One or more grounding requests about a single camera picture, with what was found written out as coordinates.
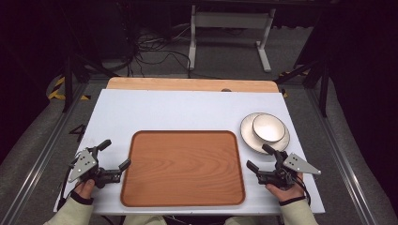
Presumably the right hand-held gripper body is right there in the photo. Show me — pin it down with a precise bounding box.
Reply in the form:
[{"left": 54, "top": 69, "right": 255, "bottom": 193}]
[{"left": 256, "top": 150, "right": 322, "bottom": 191}]

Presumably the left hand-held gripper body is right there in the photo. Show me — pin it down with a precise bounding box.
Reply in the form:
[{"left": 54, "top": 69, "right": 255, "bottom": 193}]
[{"left": 67, "top": 145, "right": 123, "bottom": 189}]

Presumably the white bowl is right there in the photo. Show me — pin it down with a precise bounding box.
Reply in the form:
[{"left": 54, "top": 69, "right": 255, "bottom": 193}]
[{"left": 252, "top": 113, "right": 286, "bottom": 143}]

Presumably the white plate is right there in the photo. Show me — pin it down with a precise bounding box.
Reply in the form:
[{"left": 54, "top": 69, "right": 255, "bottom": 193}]
[{"left": 239, "top": 112, "right": 291, "bottom": 156}]

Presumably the brown wooden tray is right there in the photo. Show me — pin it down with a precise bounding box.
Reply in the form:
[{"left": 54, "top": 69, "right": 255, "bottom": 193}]
[{"left": 120, "top": 129, "right": 246, "bottom": 208}]

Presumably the person's left hand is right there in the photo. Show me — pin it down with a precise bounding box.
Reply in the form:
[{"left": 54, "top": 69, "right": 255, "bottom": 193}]
[{"left": 74, "top": 178, "right": 97, "bottom": 201}]

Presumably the person's right hand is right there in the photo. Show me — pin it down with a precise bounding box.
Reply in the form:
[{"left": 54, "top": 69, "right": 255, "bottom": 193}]
[{"left": 265, "top": 172, "right": 306, "bottom": 203}]

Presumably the yellow black floor tape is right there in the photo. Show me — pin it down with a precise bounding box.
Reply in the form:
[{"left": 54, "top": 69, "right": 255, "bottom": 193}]
[{"left": 46, "top": 76, "right": 92, "bottom": 101}]

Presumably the black tripod stand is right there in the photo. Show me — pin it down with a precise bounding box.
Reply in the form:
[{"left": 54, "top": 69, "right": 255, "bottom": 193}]
[
  {"left": 59, "top": 51, "right": 120, "bottom": 114},
  {"left": 274, "top": 55, "right": 330, "bottom": 118}
]

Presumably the white table board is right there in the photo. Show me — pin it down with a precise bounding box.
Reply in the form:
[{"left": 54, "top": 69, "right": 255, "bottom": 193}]
[{"left": 54, "top": 88, "right": 326, "bottom": 217}]

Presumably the white metal stand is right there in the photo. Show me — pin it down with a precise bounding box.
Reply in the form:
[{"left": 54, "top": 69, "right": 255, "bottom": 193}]
[{"left": 187, "top": 4, "right": 277, "bottom": 73}]

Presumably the right hand-held gripper cable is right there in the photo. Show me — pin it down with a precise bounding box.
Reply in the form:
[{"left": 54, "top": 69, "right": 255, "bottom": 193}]
[{"left": 294, "top": 176, "right": 312, "bottom": 206}]

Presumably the hand-held gripper cable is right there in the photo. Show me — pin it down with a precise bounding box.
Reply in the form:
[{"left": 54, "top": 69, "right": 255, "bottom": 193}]
[
  {"left": 56, "top": 156, "right": 80, "bottom": 211},
  {"left": 294, "top": 176, "right": 312, "bottom": 206}
]

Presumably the left hand-held gripper cable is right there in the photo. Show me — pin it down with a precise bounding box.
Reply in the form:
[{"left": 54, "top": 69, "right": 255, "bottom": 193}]
[{"left": 56, "top": 156, "right": 80, "bottom": 211}]

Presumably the aluminium floor rail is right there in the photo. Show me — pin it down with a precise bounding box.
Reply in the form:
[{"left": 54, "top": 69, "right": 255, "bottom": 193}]
[
  {"left": 0, "top": 82, "right": 92, "bottom": 225},
  {"left": 304, "top": 87, "right": 378, "bottom": 225}
]

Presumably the tangle of black floor cables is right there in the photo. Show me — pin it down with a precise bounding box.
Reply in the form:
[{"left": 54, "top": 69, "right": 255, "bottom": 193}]
[{"left": 125, "top": 26, "right": 196, "bottom": 79}]

